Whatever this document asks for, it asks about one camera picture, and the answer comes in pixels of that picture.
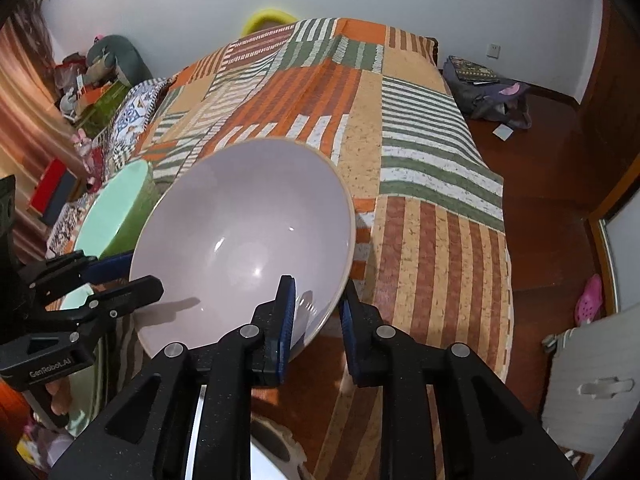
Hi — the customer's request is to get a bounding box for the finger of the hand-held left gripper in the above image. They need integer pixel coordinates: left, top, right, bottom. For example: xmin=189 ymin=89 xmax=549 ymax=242
xmin=20 ymin=250 xmax=135 ymax=307
xmin=37 ymin=275 xmax=165 ymax=333

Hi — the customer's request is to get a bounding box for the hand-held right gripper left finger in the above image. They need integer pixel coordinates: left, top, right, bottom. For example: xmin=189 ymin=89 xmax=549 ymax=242
xmin=50 ymin=275 xmax=298 ymax=480

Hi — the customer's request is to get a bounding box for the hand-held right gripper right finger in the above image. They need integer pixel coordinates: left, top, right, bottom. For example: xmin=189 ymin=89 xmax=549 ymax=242
xmin=339 ymin=277 xmax=583 ymax=480

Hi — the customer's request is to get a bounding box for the green bowl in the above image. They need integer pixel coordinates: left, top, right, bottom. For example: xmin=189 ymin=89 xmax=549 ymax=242
xmin=59 ymin=159 xmax=161 ymax=311

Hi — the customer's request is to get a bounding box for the pink bowl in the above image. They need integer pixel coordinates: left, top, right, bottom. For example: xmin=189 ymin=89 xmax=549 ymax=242
xmin=129 ymin=137 xmax=357 ymax=361

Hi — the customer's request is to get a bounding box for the person's left hand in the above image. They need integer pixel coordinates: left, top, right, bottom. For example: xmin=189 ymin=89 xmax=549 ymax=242
xmin=47 ymin=377 xmax=73 ymax=418

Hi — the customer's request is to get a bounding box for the red box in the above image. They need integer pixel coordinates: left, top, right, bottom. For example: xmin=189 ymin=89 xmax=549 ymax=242
xmin=27 ymin=159 xmax=71 ymax=211

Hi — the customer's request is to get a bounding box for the pink bunny toy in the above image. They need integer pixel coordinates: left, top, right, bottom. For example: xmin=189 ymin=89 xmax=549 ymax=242
xmin=74 ymin=130 xmax=103 ymax=181

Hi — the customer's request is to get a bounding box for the patterned floral quilt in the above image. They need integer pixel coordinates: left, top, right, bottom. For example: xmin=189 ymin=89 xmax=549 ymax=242
xmin=45 ymin=77 xmax=173 ymax=261

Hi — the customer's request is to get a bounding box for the green storage box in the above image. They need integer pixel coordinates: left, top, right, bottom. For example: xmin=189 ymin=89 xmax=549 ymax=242
xmin=75 ymin=80 xmax=133 ymax=138

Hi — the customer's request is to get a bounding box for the striped brown curtain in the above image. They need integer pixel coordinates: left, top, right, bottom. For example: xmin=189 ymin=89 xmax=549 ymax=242
xmin=0 ymin=0 xmax=76 ymax=261

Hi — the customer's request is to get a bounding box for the striped patchwork bedspread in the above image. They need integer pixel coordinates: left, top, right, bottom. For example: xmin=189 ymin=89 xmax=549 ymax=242
xmin=47 ymin=17 xmax=516 ymax=480

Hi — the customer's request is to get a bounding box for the pink slipper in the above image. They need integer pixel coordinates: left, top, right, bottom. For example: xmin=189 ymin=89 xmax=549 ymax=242
xmin=574 ymin=274 xmax=604 ymax=326

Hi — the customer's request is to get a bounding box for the dark fabric bag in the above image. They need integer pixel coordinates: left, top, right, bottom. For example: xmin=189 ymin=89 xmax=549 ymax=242
xmin=442 ymin=55 xmax=532 ymax=130

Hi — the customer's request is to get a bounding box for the yellow foam tube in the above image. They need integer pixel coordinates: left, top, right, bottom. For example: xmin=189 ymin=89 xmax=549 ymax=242
xmin=241 ymin=7 xmax=297 ymax=36

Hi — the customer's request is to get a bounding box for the wooden door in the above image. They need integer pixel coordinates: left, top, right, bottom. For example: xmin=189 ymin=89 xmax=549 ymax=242
xmin=575 ymin=0 xmax=640 ymax=221

